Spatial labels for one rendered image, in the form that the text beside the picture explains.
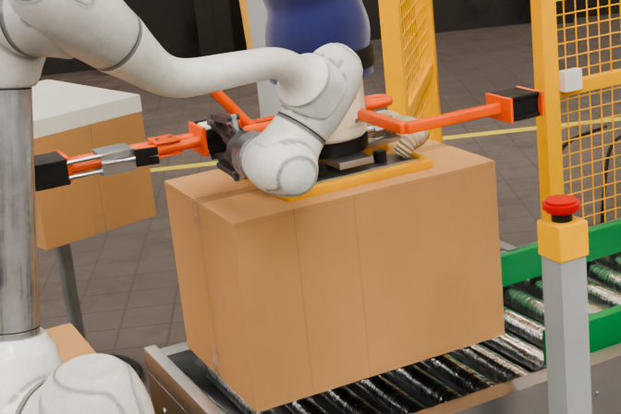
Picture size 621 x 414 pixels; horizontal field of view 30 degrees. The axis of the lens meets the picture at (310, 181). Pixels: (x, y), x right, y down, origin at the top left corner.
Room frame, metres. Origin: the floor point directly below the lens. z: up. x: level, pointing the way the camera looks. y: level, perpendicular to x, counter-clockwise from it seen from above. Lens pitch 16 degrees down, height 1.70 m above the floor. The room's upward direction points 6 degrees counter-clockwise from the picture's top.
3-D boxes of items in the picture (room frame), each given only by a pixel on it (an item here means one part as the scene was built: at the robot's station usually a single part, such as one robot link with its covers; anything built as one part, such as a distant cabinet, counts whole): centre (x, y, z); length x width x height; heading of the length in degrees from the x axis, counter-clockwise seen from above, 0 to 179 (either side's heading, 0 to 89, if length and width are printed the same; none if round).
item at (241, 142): (2.08, 0.09, 1.17); 0.09 x 0.06 x 0.09; 115
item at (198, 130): (2.29, 0.18, 1.17); 0.10 x 0.08 x 0.06; 24
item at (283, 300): (2.40, -0.04, 0.84); 0.60 x 0.40 x 0.40; 114
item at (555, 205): (2.03, -0.46, 1.02); 0.07 x 0.07 x 0.04
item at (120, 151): (2.20, 0.38, 1.16); 0.07 x 0.07 x 0.04; 24
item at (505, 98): (2.28, -0.43, 1.17); 0.09 x 0.08 x 0.05; 24
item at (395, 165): (2.31, -0.09, 1.06); 0.34 x 0.10 x 0.05; 114
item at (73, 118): (3.70, 0.85, 0.82); 0.60 x 0.40 x 0.40; 39
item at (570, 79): (3.14, -0.75, 1.02); 0.06 x 0.03 x 0.06; 115
